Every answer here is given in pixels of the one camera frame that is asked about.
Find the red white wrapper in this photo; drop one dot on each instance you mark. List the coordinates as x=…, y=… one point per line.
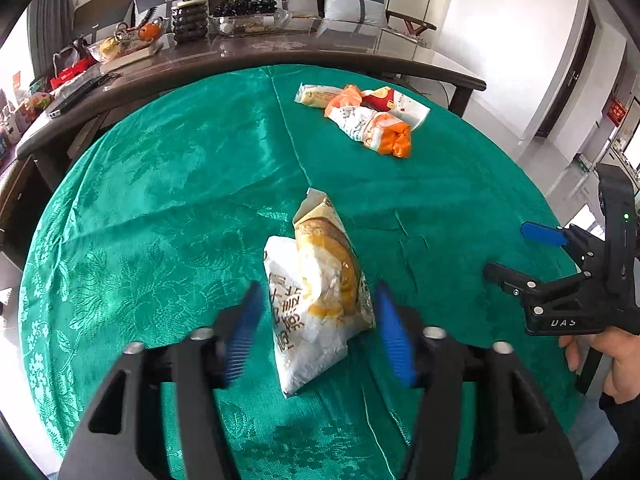
x=405, y=107

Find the orange fruit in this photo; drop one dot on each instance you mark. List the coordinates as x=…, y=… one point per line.
x=150, y=32

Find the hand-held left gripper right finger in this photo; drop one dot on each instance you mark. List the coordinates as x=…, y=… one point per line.
x=395, y=340

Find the orange white wrapper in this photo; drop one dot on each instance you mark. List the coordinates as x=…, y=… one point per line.
x=372, y=130

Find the white yellow bread wrapper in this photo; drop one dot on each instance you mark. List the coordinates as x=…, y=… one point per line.
x=310, y=310

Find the person's right forearm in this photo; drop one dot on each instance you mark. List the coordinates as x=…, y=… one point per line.
x=612, y=425

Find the dark flat device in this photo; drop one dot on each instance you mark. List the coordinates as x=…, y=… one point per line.
x=75, y=95

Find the glass fruit bowl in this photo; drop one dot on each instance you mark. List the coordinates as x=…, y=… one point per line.
x=125, y=45

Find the dark wooden door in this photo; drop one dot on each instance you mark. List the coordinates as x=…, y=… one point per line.
x=567, y=75

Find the black beaded vase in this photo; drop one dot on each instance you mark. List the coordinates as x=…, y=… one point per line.
x=190, y=22

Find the red wall decoration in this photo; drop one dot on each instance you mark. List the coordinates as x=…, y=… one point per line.
x=617, y=111

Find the wooden chair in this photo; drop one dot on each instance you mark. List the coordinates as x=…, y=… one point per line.
x=412, y=22

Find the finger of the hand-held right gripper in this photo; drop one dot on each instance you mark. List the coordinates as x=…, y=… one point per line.
x=542, y=234
x=550, y=292

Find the person's right hand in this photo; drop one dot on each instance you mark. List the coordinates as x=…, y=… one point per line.
x=622, y=365

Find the green tablecloth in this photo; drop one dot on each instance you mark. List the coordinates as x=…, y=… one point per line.
x=175, y=185

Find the glass bowl of grapes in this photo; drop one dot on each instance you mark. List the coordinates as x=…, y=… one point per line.
x=250, y=17

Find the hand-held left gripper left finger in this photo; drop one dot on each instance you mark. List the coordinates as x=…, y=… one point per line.
x=242, y=335

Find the small beige packet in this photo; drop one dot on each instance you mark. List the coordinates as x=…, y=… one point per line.
x=315, y=96

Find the dark glossy table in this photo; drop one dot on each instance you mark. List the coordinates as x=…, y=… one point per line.
x=325, y=45

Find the flat book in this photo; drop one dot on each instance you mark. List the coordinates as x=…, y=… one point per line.
x=132, y=60

